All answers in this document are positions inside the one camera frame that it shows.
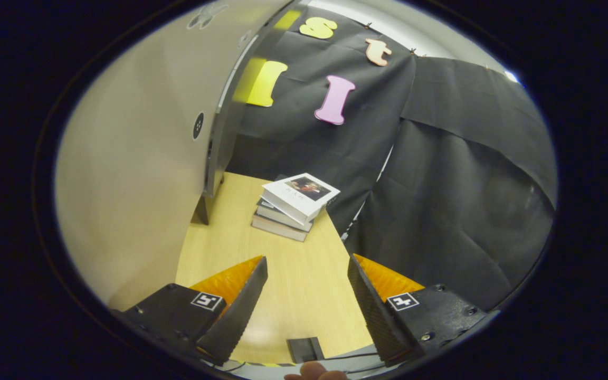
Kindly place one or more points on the black backdrop cloth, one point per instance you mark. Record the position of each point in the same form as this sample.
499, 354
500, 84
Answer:
441, 184

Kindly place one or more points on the white portrait cover book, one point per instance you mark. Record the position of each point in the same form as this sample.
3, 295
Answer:
296, 198

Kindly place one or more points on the small black box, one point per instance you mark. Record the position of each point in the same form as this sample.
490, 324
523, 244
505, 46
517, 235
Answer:
305, 349

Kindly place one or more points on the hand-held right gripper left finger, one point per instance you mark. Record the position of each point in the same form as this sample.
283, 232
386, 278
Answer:
240, 311

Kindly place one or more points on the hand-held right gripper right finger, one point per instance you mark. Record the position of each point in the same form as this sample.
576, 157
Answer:
372, 316

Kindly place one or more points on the beige cabinet door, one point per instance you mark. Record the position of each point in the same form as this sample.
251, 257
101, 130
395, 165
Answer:
135, 158

